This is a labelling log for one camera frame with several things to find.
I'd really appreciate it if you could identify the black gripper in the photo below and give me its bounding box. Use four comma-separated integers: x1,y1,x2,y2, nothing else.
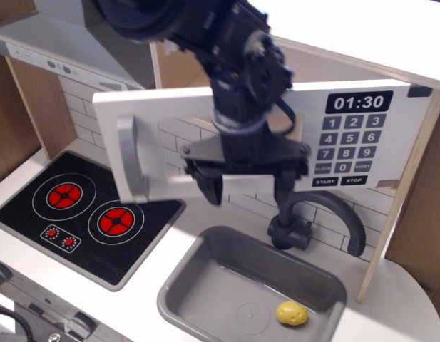
180,124,310,207

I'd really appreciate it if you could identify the white toy microwave door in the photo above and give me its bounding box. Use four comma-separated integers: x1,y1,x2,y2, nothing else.
93,80,416,203

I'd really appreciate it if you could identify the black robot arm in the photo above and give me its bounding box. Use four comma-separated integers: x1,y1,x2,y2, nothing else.
93,1,308,205

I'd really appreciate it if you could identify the dark grey toy faucet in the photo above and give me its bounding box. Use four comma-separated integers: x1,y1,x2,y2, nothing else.
267,191,367,257

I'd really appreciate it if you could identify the grey toy sink basin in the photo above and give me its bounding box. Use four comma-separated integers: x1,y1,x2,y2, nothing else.
157,227,347,341

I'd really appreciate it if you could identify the yellow toy potato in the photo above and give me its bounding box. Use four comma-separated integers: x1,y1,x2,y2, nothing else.
275,301,308,326

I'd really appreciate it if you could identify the black toy stovetop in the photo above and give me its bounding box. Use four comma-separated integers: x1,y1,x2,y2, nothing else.
0,152,185,291

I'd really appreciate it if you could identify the grey oven control panel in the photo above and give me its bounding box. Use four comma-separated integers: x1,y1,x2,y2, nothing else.
0,262,128,341

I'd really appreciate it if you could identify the grey range hood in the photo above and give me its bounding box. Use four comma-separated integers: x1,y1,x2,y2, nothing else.
0,1,155,91

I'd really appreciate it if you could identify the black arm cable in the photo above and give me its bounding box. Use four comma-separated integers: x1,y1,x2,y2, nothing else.
275,95,297,136

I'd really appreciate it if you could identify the black cable bottom left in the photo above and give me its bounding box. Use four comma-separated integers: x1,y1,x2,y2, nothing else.
0,305,35,342

